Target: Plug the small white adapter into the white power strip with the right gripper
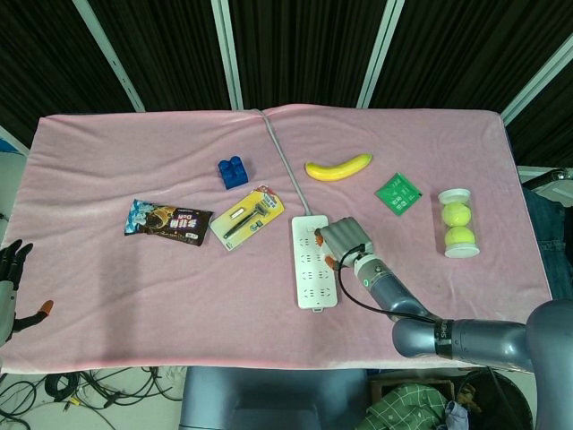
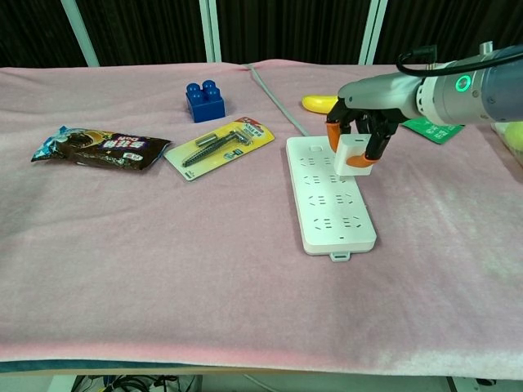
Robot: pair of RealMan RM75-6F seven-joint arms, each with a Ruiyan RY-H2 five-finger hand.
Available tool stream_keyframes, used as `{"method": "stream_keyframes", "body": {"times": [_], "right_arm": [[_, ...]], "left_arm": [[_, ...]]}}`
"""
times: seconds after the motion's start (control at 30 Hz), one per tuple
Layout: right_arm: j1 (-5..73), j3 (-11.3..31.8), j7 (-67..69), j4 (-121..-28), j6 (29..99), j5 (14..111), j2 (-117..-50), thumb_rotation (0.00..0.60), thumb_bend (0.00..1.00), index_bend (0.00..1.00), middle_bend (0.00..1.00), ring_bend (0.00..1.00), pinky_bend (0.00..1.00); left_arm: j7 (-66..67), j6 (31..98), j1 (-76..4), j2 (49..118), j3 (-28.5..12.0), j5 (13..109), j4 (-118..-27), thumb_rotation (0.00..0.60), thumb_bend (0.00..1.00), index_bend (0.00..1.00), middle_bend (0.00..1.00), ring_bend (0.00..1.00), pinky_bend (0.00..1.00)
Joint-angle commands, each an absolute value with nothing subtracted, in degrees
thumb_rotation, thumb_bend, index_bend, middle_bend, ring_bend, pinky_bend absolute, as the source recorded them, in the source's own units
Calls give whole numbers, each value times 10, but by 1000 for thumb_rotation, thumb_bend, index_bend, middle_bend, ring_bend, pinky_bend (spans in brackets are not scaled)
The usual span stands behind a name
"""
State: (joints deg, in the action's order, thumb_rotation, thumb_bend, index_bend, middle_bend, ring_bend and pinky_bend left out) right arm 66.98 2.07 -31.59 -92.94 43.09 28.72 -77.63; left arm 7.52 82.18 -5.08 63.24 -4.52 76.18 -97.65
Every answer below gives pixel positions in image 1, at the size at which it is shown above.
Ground black floor cables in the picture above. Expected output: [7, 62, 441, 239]
[0, 366, 187, 430]

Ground pink cloth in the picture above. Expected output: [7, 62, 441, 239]
[0, 103, 556, 375]

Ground blue building block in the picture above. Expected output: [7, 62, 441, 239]
[218, 155, 250, 191]

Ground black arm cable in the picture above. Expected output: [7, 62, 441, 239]
[336, 244, 438, 323]

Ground clear tennis ball tube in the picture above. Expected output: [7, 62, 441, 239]
[437, 188, 479, 260]

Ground green checked cloth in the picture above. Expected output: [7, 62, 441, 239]
[364, 383, 456, 430]

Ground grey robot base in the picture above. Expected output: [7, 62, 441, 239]
[181, 366, 372, 430]

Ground black bin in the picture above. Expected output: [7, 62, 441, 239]
[456, 369, 534, 430]

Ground yellow tennis ball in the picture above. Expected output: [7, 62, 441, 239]
[441, 202, 473, 228]
[442, 225, 474, 249]

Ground blue jeans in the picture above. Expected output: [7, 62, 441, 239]
[521, 187, 573, 301]

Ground brown chocolate snack bag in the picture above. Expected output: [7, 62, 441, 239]
[123, 198, 214, 247]

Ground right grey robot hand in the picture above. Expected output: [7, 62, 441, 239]
[314, 216, 375, 272]

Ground grey power strip cable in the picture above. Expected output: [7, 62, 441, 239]
[250, 107, 314, 216]

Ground yellow banana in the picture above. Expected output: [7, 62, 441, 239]
[304, 152, 373, 183]

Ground white frame post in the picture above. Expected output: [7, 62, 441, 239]
[71, 0, 147, 113]
[355, 0, 406, 108]
[500, 33, 573, 126]
[210, 0, 245, 111]

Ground white power strip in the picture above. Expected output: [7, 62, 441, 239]
[291, 214, 340, 314]

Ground green packet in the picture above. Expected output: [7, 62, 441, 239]
[374, 172, 424, 216]

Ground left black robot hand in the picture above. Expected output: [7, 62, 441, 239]
[0, 238, 56, 348]

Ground razor in yellow package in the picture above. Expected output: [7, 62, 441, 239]
[209, 185, 287, 253]

